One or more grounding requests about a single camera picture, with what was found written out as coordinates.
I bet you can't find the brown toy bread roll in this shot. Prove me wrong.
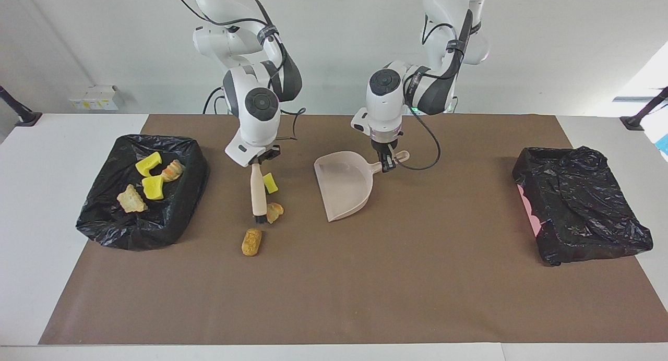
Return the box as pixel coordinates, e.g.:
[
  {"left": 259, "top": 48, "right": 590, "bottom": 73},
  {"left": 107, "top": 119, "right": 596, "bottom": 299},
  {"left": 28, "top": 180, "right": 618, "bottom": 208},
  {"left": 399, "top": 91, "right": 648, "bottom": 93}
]
[{"left": 241, "top": 228, "right": 263, "bottom": 257}]

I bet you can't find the bin lined with black bag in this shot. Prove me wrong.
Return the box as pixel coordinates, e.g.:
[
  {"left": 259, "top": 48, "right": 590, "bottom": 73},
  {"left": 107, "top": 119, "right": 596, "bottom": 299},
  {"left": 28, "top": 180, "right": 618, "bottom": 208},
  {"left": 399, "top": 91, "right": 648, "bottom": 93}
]
[{"left": 76, "top": 134, "right": 210, "bottom": 251}]

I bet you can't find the beige hand brush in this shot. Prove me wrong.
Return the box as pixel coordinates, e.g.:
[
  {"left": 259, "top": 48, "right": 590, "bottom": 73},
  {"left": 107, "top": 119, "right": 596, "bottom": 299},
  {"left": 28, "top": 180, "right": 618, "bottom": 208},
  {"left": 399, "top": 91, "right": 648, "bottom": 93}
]
[{"left": 250, "top": 160, "right": 267, "bottom": 225}]

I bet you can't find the brown table mat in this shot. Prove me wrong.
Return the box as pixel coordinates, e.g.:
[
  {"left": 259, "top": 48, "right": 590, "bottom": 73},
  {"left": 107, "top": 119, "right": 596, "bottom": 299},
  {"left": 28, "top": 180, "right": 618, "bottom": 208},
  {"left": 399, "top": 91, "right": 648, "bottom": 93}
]
[{"left": 38, "top": 114, "right": 668, "bottom": 346}]

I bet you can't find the small striped toy croissant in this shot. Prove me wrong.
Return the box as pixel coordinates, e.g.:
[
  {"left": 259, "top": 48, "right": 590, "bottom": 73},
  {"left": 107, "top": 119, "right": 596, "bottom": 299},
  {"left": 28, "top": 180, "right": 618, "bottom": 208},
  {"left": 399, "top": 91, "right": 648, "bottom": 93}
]
[{"left": 160, "top": 159, "right": 185, "bottom": 183}]

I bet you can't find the white wall socket box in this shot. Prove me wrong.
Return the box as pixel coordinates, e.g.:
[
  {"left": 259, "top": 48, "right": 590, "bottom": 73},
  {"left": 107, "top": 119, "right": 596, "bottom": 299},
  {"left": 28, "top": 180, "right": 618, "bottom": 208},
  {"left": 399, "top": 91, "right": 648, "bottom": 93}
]
[{"left": 68, "top": 85, "right": 120, "bottom": 111}]

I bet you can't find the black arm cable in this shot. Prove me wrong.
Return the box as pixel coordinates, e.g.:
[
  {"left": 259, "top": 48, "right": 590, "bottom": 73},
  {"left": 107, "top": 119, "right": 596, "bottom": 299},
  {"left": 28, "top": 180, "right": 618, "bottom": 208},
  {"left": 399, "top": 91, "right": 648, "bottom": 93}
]
[
  {"left": 398, "top": 6, "right": 473, "bottom": 172},
  {"left": 170, "top": 0, "right": 308, "bottom": 142}
]

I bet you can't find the pale beige bread chunk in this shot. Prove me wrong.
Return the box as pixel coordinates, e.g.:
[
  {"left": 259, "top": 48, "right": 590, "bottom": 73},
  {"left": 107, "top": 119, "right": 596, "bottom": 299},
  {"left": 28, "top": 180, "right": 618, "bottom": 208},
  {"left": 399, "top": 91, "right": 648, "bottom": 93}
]
[{"left": 116, "top": 184, "right": 148, "bottom": 213}]

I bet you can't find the notched yellow sponge piece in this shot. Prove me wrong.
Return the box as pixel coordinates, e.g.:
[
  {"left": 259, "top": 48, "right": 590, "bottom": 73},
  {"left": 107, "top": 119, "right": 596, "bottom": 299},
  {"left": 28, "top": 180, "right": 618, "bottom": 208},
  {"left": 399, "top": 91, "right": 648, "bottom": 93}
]
[{"left": 135, "top": 151, "right": 162, "bottom": 177}]

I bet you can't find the pink bin with black bag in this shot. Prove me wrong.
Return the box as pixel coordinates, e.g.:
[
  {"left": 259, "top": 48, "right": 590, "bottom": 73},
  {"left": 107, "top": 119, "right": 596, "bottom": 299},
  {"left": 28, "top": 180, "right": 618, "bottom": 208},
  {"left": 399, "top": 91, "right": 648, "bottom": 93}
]
[{"left": 512, "top": 146, "right": 654, "bottom": 267}]

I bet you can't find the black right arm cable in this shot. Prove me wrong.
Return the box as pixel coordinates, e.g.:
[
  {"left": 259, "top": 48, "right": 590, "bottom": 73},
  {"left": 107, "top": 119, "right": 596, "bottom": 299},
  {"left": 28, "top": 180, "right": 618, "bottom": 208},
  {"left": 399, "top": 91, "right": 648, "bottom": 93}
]
[{"left": 170, "top": 0, "right": 308, "bottom": 142}]

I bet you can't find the textured yellow sponge piece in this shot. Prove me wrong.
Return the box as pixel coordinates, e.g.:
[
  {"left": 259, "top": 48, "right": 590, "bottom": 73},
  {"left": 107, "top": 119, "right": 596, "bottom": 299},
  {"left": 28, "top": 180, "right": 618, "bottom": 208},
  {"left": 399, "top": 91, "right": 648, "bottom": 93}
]
[{"left": 141, "top": 175, "right": 165, "bottom": 201}]

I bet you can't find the black base cable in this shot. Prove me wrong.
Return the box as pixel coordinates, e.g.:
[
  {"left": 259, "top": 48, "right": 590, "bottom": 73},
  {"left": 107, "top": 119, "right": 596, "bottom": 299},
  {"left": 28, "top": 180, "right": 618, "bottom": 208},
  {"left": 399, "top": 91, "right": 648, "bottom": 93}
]
[{"left": 202, "top": 86, "right": 226, "bottom": 115}]

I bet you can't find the black camera stand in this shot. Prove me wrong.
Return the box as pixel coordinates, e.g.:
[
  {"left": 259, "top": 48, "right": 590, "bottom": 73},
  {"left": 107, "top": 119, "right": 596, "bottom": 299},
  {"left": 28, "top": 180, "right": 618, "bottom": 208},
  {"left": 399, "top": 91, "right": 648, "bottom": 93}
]
[
  {"left": 0, "top": 85, "right": 42, "bottom": 127},
  {"left": 620, "top": 87, "right": 668, "bottom": 131}
]

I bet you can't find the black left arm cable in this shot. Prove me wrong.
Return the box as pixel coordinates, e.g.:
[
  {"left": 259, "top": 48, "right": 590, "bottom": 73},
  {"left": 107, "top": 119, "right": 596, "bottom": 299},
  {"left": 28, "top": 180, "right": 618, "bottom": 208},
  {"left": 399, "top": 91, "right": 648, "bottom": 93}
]
[{"left": 398, "top": 6, "right": 473, "bottom": 172}]

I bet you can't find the beige plastic dustpan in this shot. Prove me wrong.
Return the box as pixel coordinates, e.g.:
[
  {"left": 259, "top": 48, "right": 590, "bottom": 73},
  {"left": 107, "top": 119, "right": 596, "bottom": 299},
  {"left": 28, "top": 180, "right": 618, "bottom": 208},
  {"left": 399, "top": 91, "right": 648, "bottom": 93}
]
[{"left": 313, "top": 150, "right": 411, "bottom": 223}]

